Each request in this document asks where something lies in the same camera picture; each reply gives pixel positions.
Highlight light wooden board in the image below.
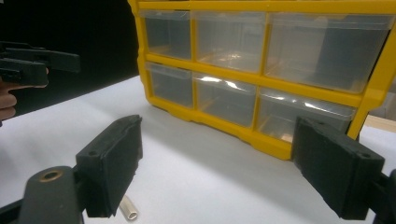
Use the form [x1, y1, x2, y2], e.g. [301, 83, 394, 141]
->
[363, 114, 396, 133]

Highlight clear plastic drawer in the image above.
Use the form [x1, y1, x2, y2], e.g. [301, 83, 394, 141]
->
[256, 87, 358, 145]
[191, 10, 267, 75]
[139, 9, 192, 61]
[265, 12, 396, 94]
[192, 72, 259, 128]
[145, 62, 194, 109]

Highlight silver hexagonal metal tube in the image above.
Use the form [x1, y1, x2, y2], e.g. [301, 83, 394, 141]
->
[119, 195, 139, 222]

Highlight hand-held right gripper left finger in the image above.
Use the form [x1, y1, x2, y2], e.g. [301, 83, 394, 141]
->
[75, 114, 144, 218]

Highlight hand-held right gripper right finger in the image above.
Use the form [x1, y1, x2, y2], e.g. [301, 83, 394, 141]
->
[291, 117, 386, 220]

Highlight yellow plastic drawer cabinet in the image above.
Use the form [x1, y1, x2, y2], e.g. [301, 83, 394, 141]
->
[127, 0, 396, 161]

